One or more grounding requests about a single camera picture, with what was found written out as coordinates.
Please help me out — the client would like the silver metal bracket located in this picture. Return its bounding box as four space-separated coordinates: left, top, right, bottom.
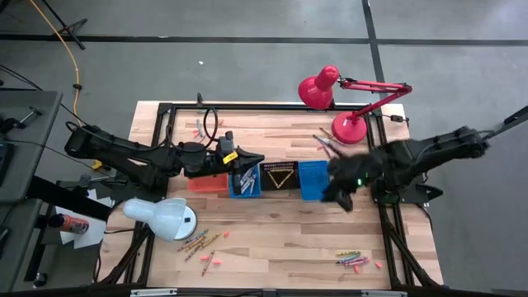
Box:
130 288 178 297
361 290 408 297

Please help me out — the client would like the black tripod stand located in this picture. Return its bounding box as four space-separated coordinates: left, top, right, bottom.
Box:
39 0 89 51

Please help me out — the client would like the black plastic basket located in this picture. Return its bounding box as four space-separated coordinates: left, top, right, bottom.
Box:
259 160 300 192

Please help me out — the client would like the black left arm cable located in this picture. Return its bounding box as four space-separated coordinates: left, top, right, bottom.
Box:
164 106 219 149

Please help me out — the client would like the black floor cable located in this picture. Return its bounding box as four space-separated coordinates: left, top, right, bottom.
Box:
0 64 104 137

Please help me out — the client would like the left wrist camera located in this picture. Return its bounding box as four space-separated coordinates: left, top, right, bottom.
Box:
217 130 236 153

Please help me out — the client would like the white desk lamp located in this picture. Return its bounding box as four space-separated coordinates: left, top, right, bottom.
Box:
122 196 199 243

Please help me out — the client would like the yellow cable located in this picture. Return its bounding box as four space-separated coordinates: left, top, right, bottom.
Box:
28 0 104 171

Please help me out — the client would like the black metal tool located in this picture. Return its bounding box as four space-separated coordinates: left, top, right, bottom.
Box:
0 106 44 134

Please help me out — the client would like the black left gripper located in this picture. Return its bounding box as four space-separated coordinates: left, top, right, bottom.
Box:
183 142 266 196

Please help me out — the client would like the blue plastic basket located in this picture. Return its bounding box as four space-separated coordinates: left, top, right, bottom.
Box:
297 160 331 202
228 163 262 200

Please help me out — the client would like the red desk lamp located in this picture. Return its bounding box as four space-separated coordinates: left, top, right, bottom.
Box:
297 64 413 145

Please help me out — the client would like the orange plastic basket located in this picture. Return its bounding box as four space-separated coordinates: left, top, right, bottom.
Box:
187 172 229 193

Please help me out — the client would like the black bar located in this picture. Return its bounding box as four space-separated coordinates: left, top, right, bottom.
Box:
477 105 528 144

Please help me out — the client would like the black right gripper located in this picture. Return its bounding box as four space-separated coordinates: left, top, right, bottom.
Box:
322 154 375 214

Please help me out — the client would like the red crayon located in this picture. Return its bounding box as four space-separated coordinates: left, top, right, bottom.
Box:
200 249 215 277

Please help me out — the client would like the white paper sheet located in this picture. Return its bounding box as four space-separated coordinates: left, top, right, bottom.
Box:
54 188 112 250

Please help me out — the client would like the black beam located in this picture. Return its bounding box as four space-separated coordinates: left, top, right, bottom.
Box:
26 176 113 222

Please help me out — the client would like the grey side table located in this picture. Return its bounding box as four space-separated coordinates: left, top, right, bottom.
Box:
0 89 64 204

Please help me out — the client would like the teal crayon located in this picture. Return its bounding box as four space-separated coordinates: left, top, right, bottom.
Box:
184 229 210 244

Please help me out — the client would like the orange spray can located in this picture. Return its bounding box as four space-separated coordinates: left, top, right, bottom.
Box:
48 213 91 235

